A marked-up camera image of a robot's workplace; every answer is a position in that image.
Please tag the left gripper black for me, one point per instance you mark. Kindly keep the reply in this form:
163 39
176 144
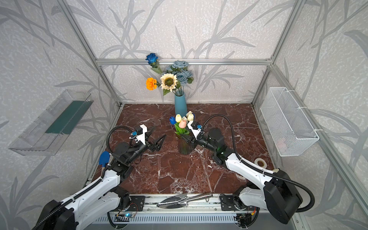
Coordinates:
148 143

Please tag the red glass vase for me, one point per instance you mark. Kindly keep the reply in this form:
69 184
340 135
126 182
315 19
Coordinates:
183 147

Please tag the pink tulip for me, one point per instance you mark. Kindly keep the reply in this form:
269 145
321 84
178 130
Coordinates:
182 127

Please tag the pale yellow tulip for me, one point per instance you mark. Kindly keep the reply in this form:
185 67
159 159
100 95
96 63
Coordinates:
190 117

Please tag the teal cylindrical vase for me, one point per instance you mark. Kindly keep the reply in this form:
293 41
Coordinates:
180 105

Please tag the orange marigold flower stem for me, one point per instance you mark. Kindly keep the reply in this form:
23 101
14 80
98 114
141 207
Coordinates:
152 84

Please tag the beige sunflower stem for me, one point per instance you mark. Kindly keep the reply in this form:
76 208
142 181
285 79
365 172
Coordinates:
169 83

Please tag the light blue rose bouquet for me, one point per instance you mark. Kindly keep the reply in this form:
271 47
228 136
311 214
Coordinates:
184 76

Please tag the dark blue rose stem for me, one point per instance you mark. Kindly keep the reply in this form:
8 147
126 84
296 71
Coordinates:
152 60

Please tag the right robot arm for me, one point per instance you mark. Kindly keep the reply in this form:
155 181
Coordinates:
272 191

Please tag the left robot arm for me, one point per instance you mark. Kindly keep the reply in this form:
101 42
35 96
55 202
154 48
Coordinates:
103 195

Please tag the blue hand shovel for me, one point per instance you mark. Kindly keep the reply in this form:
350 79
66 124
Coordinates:
104 159

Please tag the silver metal trowel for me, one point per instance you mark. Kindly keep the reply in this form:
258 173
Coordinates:
181 200

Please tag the white tape roll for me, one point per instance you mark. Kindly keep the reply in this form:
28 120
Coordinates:
261 163

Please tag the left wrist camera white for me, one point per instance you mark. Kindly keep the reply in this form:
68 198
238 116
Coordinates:
138 135

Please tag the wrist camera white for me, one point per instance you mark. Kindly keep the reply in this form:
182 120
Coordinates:
196 129
138 135

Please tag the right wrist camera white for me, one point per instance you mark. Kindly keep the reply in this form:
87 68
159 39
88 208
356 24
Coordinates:
196 129

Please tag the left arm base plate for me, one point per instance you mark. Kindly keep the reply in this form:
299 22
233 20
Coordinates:
132 203

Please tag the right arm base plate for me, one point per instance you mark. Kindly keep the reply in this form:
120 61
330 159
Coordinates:
233 203

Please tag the white wire mesh basket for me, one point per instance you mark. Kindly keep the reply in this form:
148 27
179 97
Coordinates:
290 129

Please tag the clear plastic wall shelf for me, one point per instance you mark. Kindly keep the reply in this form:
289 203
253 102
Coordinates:
46 135

